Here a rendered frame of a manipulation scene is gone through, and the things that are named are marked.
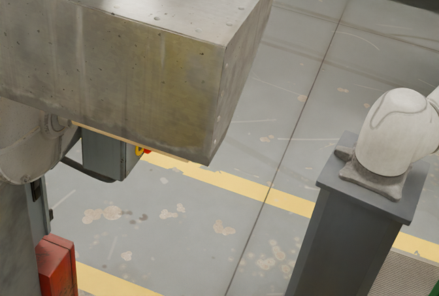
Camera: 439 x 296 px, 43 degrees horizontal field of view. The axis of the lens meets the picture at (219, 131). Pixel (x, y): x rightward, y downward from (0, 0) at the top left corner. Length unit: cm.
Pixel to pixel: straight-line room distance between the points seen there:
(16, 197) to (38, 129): 39
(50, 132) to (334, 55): 289
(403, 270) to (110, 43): 203
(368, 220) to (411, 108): 35
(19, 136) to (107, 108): 25
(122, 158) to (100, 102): 58
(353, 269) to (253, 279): 53
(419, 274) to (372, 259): 72
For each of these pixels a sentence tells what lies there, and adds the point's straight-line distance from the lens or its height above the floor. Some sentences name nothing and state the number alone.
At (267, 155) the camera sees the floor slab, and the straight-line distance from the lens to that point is 270.
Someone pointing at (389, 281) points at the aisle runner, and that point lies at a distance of 237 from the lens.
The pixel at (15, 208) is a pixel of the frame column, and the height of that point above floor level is 90.
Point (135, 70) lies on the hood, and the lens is 53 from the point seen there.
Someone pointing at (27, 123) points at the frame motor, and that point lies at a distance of 80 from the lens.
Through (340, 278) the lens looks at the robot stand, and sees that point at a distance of 185.
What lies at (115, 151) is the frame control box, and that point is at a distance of 114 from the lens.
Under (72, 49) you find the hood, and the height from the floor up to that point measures 148.
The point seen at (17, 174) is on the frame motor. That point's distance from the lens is 84.
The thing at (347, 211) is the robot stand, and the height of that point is 63.
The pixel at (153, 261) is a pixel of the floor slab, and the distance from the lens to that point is 221.
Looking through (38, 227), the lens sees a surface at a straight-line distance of 140.
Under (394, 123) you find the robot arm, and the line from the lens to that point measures 150.
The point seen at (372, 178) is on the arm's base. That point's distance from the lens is 161.
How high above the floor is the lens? 177
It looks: 40 degrees down
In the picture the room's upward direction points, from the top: 9 degrees clockwise
